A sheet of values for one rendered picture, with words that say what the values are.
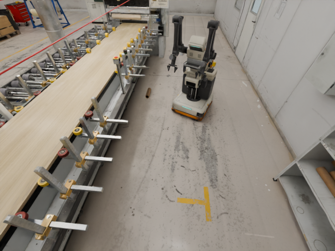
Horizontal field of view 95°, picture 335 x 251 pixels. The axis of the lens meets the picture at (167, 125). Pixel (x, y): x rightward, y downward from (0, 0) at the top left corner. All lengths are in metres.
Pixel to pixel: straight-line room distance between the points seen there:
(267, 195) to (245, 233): 0.59
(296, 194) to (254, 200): 0.49
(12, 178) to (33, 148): 0.27
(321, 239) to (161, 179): 1.76
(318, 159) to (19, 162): 2.92
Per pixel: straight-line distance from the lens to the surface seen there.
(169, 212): 2.08
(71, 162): 1.81
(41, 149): 1.73
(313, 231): 2.45
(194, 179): 2.25
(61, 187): 1.39
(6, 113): 2.29
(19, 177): 1.64
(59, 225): 1.37
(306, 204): 2.55
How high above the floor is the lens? 2.01
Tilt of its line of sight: 46 degrees down
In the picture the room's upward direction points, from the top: 1 degrees clockwise
